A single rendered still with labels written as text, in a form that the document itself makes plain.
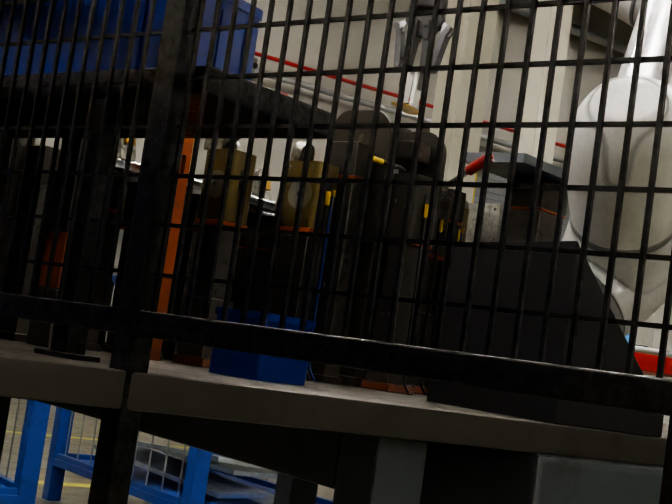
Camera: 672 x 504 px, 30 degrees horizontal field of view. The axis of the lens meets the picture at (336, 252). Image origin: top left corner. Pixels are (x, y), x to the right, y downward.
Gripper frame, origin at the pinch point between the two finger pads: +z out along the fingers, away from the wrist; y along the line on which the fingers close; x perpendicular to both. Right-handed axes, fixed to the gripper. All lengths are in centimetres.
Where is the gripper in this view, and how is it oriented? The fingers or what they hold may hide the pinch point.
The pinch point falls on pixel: (411, 89)
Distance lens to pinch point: 256.5
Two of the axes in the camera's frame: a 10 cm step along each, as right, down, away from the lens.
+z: -2.0, 9.8, -0.7
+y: -8.8, -1.5, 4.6
